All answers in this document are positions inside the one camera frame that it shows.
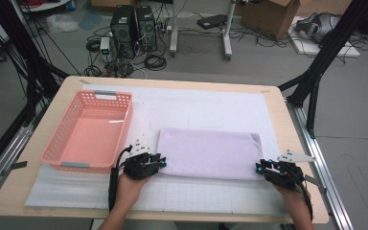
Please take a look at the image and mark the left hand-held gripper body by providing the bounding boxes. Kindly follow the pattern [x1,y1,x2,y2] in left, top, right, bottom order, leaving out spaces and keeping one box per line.
[120,138,159,180]

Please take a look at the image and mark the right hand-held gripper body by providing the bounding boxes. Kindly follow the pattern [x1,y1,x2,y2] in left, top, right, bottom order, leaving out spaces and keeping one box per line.
[264,149,316,191]

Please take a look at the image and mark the lilac printed cloth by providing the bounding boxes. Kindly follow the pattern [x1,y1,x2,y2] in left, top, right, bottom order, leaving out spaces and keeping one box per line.
[156,127,265,181]

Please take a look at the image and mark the pink plastic basket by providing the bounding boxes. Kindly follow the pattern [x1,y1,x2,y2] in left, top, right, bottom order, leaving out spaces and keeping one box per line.
[40,89,134,175]

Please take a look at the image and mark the person's right hand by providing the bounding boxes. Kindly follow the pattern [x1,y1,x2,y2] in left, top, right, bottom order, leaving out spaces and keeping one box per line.
[273,184,311,212]

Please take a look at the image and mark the person's left hand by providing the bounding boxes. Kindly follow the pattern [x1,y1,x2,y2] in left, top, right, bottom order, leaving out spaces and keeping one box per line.
[114,173,151,209]

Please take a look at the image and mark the white grid mat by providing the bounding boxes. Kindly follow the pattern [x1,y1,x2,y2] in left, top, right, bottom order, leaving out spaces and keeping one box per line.
[24,83,286,216]

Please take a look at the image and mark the white foam board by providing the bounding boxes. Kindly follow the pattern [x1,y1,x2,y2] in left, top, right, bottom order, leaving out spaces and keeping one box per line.
[288,15,361,58]

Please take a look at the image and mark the white box with green display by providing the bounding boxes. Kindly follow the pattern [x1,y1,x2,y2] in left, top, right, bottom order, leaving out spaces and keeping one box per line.
[99,36,111,56]

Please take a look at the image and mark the white metal stand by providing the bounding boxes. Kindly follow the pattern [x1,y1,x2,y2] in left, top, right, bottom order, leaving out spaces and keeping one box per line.
[169,0,238,61]

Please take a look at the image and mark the black computer tower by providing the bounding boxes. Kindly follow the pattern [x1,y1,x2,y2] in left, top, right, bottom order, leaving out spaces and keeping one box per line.
[135,5,158,52]
[109,4,138,60]

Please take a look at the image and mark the grey headset device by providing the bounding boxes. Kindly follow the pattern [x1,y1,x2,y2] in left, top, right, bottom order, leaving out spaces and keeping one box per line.
[295,11,340,44]

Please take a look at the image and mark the brown cardboard box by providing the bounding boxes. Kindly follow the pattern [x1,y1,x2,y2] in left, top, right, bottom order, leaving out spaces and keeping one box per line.
[241,0,301,40]

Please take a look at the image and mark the black flat device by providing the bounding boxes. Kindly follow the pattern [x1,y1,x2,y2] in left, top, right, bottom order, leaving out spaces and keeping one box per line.
[196,13,228,31]

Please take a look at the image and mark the clear plastic bag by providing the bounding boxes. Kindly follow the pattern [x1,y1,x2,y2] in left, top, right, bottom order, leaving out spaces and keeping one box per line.
[46,12,80,33]

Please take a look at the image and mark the white round table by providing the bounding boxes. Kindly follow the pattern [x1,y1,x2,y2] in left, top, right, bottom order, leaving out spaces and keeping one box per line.
[18,0,73,13]

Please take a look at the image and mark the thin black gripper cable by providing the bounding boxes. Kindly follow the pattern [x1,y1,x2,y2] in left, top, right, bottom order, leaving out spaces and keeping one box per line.
[295,173,314,221]

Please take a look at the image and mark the grey metal bracket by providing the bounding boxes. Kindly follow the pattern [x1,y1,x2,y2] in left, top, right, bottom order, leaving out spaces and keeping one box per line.
[1,160,29,177]
[304,173,328,195]

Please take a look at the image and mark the aluminium rail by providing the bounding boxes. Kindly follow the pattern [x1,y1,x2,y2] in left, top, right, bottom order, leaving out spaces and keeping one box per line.
[286,99,354,230]
[0,104,46,209]

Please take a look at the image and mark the coiled black cable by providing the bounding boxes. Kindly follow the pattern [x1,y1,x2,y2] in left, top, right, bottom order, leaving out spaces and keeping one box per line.
[144,54,168,72]

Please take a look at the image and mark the tangled black floor cables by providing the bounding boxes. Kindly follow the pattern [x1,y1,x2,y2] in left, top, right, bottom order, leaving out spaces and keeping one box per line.
[229,25,301,50]

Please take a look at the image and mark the black metal frame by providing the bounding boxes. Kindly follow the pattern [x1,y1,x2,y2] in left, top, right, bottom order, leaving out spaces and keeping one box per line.
[0,0,71,180]
[277,0,368,139]

